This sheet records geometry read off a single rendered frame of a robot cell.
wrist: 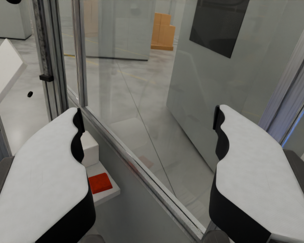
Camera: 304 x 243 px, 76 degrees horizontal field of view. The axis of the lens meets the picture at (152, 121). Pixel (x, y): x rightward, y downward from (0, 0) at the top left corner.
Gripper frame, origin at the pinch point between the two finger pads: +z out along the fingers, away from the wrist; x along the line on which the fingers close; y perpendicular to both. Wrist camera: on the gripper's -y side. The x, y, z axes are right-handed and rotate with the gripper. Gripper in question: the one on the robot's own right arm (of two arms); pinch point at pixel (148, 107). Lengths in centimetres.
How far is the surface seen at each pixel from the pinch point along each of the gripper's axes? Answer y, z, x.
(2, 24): 50, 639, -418
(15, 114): 123, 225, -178
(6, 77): 9.3, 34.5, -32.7
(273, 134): 12.5, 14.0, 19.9
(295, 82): 4.3, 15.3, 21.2
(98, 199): 58, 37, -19
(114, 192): 58, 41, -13
